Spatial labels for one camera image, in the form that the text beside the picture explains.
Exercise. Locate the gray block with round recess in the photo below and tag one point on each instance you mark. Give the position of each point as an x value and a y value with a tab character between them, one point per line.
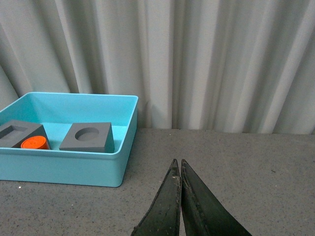
89	137

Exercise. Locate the white curtain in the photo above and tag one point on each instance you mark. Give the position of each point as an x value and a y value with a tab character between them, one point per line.
226	65

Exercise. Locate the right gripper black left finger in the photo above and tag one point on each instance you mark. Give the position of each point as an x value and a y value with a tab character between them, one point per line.
163	216

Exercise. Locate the orange plastic cylinder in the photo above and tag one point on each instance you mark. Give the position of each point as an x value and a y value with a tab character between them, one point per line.
35	142

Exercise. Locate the light blue plastic box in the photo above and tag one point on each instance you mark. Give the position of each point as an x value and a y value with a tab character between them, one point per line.
57	112

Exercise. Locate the gray block with square recess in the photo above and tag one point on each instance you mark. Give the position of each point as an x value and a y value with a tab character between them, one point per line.
14	132

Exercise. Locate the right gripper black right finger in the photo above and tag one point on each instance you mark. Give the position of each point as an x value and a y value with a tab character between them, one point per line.
203	214

